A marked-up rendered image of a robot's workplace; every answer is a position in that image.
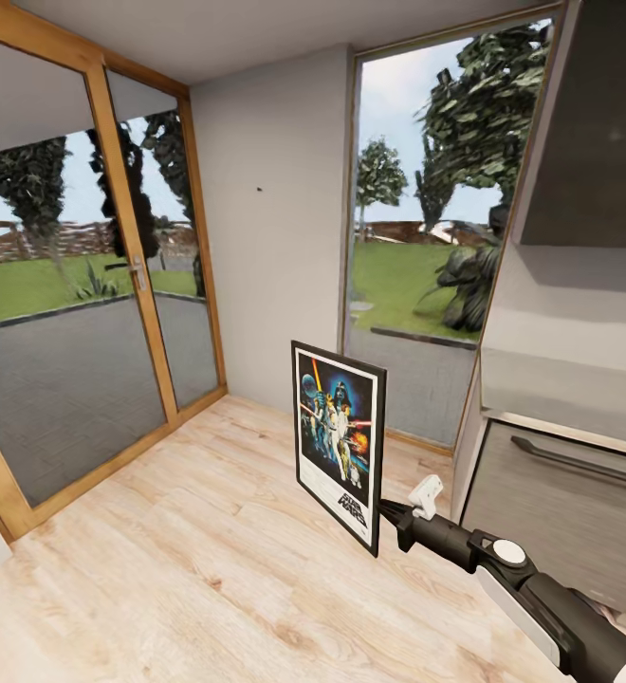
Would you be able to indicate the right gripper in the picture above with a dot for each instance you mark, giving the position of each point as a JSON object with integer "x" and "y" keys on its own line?
{"x": 411, "y": 529}

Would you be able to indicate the fixed window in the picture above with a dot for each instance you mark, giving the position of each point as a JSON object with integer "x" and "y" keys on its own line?
{"x": 440, "y": 128}

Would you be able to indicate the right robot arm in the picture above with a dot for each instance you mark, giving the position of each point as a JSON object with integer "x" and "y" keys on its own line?
{"x": 567, "y": 626}

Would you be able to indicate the poster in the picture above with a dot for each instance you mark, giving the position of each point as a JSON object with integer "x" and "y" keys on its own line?
{"x": 339, "y": 416}

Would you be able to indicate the cabinet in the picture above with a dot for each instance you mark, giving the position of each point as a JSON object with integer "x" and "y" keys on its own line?
{"x": 574, "y": 193}

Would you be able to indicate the dishwasher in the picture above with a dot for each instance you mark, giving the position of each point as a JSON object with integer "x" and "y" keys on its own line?
{"x": 560, "y": 499}

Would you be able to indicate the door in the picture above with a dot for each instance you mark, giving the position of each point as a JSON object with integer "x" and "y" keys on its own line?
{"x": 109, "y": 331}

